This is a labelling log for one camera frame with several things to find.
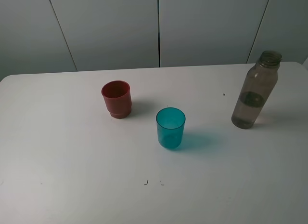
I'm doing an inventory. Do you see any teal translucent plastic cup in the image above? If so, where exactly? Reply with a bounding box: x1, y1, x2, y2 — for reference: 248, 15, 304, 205
156, 107, 186, 149

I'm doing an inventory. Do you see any smoky translucent water bottle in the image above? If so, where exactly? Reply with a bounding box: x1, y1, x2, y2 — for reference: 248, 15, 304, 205
231, 51, 282, 129

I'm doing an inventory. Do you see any red plastic cup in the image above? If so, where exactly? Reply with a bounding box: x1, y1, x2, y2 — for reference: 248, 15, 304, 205
101, 80, 132, 119

